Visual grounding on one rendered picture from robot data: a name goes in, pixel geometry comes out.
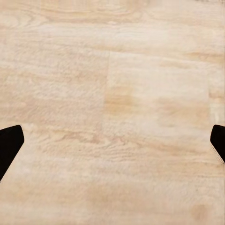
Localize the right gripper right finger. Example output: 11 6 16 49
210 125 225 162

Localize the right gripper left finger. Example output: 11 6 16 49
0 125 24 180

